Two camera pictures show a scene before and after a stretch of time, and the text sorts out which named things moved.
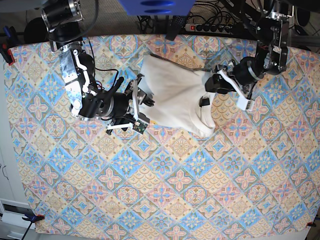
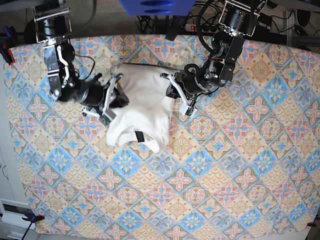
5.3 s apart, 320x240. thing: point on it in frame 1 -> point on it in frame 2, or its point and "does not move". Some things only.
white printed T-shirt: [181, 101] -> [145, 119]
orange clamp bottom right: [311, 224] does not move
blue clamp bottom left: [32, 219] does not move
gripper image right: [216, 83] -> [178, 88]
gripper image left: [138, 97] -> [116, 96]
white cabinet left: [13, 226] does not move
